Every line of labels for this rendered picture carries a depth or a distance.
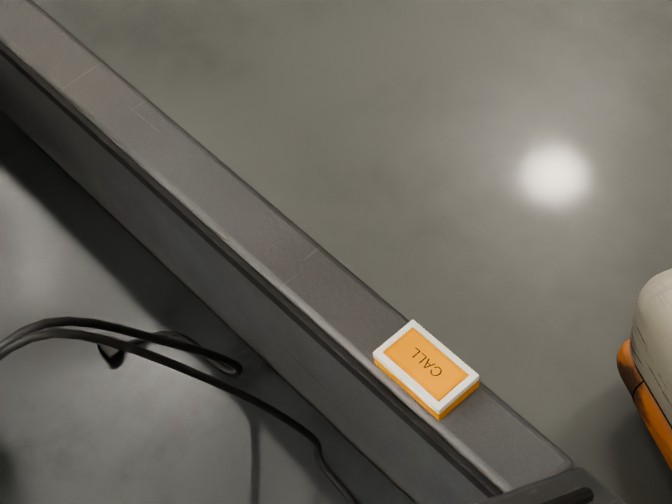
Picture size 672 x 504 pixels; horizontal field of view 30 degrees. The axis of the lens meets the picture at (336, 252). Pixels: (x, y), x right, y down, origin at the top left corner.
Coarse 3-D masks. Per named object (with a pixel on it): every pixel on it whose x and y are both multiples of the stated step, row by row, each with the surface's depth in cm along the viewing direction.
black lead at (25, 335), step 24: (24, 336) 62; (48, 336) 62; (72, 336) 62; (96, 336) 63; (144, 336) 69; (168, 336) 84; (168, 360) 67; (216, 360) 77; (216, 384) 70; (264, 408) 73; (336, 480) 76
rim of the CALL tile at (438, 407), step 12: (408, 324) 67; (396, 336) 67; (432, 336) 67; (384, 348) 66; (444, 348) 66; (384, 360) 66; (456, 360) 66; (396, 372) 66; (468, 372) 65; (408, 384) 65; (468, 384) 65; (420, 396) 65; (432, 396) 65; (456, 396) 64; (432, 408) 64; (444, 408) 64
